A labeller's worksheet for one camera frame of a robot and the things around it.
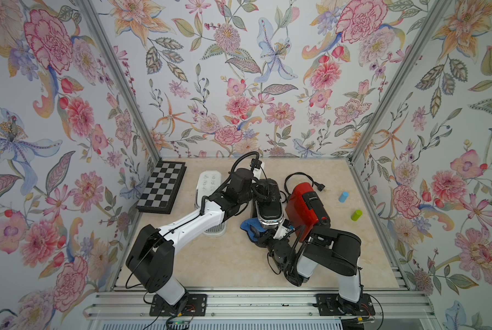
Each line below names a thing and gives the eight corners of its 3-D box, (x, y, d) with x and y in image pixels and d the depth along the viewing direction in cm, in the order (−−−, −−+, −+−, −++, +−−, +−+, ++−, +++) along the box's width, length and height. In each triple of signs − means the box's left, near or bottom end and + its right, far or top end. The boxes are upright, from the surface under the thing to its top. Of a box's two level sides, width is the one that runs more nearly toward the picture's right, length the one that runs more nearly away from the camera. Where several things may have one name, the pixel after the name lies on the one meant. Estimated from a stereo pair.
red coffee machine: (300, 247, 90) (312, 225, 75) (281, 203, 104) (288, 178, 89) (318, 242, 92) (333, 220, 76) (297, 200, 106) (306, 174, 90)
